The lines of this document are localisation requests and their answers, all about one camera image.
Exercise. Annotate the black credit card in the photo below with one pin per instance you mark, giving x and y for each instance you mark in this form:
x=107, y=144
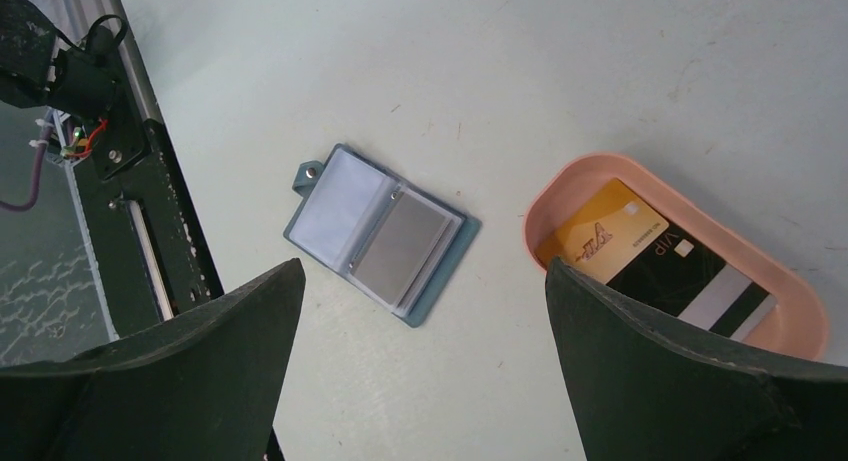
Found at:
x=670, y=273
x=399, y=248

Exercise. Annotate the pink oval tray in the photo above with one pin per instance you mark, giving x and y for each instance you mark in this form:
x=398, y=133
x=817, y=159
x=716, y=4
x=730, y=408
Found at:
x=797, y=326

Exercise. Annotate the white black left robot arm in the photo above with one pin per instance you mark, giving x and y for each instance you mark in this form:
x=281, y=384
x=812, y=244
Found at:
x=42, y=66

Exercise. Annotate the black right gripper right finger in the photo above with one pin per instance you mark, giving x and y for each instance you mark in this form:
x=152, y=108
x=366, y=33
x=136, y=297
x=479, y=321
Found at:
x=644, y=385

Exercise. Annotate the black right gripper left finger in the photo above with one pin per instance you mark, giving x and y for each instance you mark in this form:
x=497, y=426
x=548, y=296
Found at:
x=204, y=385

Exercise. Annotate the blue card holder wallet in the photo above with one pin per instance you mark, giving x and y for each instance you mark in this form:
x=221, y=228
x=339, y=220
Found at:
x=344, y=200

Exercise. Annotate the gold credit card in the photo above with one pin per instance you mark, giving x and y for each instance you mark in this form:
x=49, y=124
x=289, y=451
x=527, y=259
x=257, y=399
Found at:
x=605, y=234

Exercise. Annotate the striped back credit card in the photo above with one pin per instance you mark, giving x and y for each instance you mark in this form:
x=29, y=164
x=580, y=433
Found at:
x=730, y=305

